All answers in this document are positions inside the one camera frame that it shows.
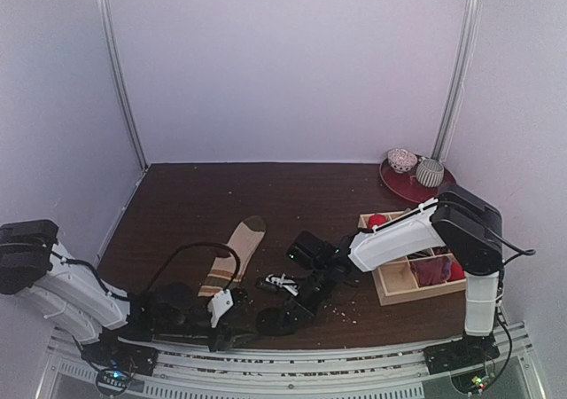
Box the black sock white stripes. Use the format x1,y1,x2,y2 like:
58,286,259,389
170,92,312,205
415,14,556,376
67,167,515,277
255,307,299,337

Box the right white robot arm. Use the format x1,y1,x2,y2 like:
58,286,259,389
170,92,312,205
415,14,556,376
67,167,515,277
280,184,503,365

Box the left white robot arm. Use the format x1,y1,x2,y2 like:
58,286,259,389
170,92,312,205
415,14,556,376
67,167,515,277
1,220,257,367

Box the red rolled sock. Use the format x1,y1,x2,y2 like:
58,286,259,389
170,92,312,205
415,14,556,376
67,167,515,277
367,214,389,230

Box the beige striped long sock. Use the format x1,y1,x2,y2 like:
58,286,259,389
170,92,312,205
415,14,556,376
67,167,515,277
198,215,267,298

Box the maroon rolled sock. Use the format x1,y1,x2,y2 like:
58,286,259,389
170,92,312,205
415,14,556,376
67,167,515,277
410,257,451,287

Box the wooden compartment box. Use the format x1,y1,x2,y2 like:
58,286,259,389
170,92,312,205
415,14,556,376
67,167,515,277
357,210,469,307

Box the red round plate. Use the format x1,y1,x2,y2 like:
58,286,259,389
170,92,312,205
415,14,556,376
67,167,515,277
379,155,456,204

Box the white dotted bowl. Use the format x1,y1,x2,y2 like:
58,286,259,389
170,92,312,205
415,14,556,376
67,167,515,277
387,148,418,174

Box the red sock lower compartment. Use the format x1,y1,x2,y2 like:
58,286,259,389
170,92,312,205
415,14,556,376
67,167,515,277
447,262,465,282

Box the grey striped cup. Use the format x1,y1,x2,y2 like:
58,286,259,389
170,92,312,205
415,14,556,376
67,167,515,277
416,158,445,188

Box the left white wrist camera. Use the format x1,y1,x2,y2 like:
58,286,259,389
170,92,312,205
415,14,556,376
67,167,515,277
207,289,234,328

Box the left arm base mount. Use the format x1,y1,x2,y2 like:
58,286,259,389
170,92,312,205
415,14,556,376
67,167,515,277
78,341,159,398

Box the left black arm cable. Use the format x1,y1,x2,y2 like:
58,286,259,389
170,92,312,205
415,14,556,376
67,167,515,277
141,241,243,305

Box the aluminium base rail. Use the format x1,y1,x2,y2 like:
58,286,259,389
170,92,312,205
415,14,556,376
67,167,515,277
35,321,546,399

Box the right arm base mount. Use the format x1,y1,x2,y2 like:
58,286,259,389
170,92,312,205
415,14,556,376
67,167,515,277
423,338,501,395

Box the right aluminium frame post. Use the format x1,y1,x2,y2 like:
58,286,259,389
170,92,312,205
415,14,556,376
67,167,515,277
431,0,481,164

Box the aluminium frame post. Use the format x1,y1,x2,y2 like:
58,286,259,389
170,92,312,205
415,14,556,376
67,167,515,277
96,0,149,172
431,0,481,164

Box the left aluminium frame post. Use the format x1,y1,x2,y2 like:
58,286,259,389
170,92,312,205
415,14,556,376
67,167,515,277
96,0,149,172

